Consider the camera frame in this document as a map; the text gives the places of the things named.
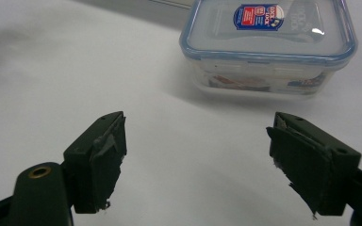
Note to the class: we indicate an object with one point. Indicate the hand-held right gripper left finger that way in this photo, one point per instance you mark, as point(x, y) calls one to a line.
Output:
point(94, 166)

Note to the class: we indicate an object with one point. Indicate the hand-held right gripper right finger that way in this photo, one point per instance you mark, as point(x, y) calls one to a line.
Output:
point(314, 169)

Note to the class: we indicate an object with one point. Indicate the blue-rimmed clear container lid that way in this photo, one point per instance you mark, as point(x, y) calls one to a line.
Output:
point(267, 29)

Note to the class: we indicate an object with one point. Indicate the clear plastic food container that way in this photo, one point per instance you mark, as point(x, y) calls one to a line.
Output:
point(264, 77)

